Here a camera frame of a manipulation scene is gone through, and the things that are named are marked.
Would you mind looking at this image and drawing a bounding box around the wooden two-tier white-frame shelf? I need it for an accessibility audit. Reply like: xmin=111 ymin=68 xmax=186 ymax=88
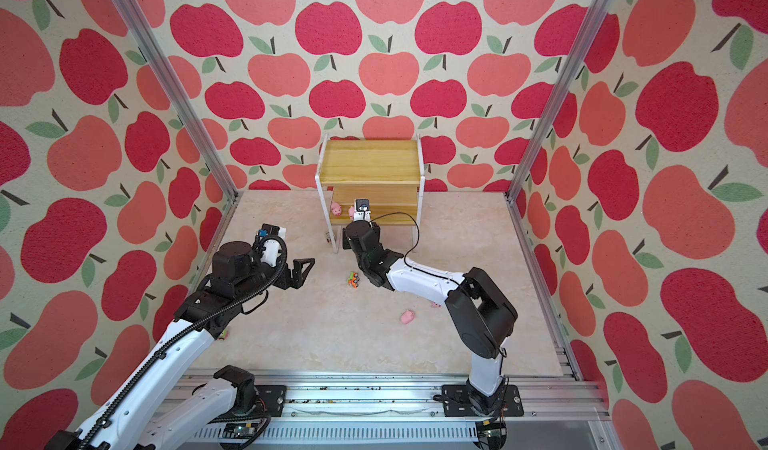
xmin=314 ymin=137 xmax=426 ymax=251

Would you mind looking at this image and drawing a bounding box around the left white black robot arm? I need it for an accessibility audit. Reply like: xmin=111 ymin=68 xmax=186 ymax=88
xmin=46 ymin=233 xmax=315 ymax=449

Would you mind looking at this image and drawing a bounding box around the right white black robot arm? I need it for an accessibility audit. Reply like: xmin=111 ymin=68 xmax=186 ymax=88
xmin=343 ymin=220 xmax=518 ymax=416

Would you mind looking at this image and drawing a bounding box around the multicolour toy car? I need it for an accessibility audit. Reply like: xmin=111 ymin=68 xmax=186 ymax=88
xmin=347 ymin=272 xmax=360 ymax=288

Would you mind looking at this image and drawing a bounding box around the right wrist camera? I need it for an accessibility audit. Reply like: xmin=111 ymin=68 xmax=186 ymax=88
xmin=353 ymin=198 xmax=371 ymax=221

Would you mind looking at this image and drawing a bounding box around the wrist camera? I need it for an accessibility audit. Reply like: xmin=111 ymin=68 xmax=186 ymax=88
xmin=353 ymin=198 xmax=371 ymax=221
xmin=256 ymin=223 xmax=286 ymax=267

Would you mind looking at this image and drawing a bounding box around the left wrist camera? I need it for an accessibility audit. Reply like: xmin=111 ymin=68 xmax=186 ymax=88
xmin=256 ymin=223 xmax=286 ymax=267

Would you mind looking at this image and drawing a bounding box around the black corrugated cable conduit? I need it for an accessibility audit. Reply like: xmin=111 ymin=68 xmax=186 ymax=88
xmin=89 ymin=233 xmax=289 ymax=450

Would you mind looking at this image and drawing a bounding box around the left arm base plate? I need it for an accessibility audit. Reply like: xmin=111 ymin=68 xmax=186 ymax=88
xmin=222 ymin=384 xmax=287 ymax=419

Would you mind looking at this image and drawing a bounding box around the left aluminium frame post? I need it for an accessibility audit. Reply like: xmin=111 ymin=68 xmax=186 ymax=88
xmin=111 ymin=0 xmax=239 ymax=204

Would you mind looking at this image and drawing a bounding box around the aluminium frame post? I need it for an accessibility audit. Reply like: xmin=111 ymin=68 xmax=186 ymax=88
xmin=506 ymin=0 xmax=628 ymax=202
xmin=111 ymin=0 xmax=239 ymax=204

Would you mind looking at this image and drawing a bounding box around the front aluminium rail frame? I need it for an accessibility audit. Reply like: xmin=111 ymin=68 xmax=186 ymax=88
xmin=251 ymin=371 xmax=621 ymax=449

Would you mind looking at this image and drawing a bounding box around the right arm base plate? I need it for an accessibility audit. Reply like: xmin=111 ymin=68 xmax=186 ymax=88
xmin=433 ymin=382 xmax=525 ymax=419

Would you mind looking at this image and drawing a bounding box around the right aluminium frame post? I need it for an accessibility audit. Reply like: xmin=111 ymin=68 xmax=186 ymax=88
xmin=506 ymin=0 xmax=628 ymax=202

